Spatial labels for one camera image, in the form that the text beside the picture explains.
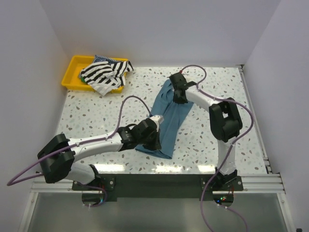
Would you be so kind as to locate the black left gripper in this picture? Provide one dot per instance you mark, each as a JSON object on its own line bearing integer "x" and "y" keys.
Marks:
{"x": 156, "y": 145}

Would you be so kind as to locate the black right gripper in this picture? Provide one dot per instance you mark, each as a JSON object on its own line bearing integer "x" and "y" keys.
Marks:
{"x": 176, "y": 100}

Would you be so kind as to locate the blue ribbed tank top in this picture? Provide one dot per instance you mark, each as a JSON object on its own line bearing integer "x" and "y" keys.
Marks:
{"x": 173, "y": 114}

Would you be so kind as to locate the black white striped tank top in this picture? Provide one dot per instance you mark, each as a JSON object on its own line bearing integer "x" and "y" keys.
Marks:
{"x": 104, "y": 77}

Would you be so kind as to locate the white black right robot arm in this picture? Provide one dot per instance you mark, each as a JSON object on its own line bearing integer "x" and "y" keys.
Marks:
{"x": 225, "y": 125}

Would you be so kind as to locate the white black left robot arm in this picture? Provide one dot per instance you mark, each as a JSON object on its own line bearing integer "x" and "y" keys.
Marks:
{"x": 59, "y": 158}

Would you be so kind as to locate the blue white striped tank top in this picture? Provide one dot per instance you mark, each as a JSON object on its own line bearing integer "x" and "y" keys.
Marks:
{"x": 100, "y": 58}

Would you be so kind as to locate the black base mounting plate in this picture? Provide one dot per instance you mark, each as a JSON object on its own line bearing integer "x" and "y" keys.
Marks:
{"x": 173, "y": 186}

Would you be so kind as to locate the green garment in tray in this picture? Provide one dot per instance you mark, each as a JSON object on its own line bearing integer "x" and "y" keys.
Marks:
{"x": 82, "y": 79}

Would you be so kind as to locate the yellow plastic tray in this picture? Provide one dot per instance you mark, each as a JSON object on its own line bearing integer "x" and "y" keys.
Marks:
{"x": 77, "y": 63}

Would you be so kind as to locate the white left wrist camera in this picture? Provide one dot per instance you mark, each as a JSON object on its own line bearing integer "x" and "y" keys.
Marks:
{"x": 158, "y": 119}

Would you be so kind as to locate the aluminium frame rail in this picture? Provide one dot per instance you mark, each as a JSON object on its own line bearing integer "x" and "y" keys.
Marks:
{"x": 255, "y": 183}

